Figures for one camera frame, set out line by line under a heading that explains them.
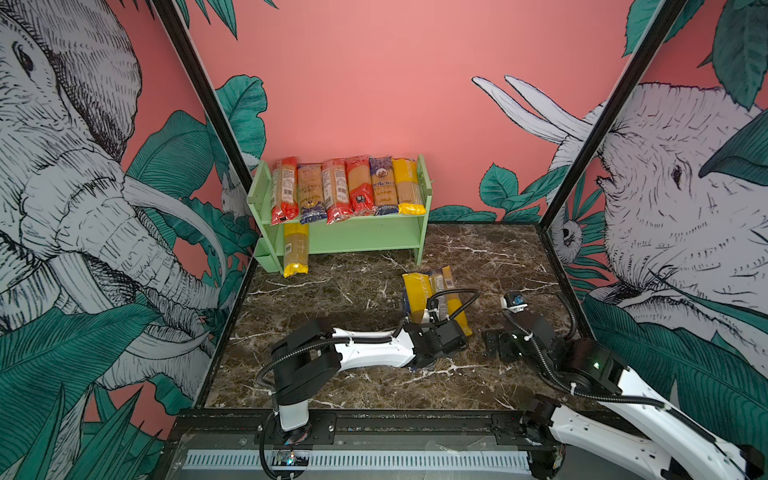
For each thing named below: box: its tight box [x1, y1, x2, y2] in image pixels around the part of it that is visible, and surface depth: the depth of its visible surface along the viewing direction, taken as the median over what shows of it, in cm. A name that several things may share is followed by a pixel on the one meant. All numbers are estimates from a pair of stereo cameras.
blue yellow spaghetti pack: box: [298, 163, 327, 225], surface depth 87 cm
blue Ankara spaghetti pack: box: [369, 156, 399, 216], surface depth 90 cm
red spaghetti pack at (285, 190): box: [271, 156, 300, 226], surface depth 87 cm
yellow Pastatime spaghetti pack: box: [402, 272, 437, 324], surface depth 98 cm
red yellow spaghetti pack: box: [345, 155, 375, 216], surface depth 90 cm
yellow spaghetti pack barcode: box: [283, 223, 309, 278], surface depth 94 cm
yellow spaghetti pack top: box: [392, 158, 426, 215], surface depth 90 cm
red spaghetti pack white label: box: [322, 159, 353, 225], surface depth 88 cm
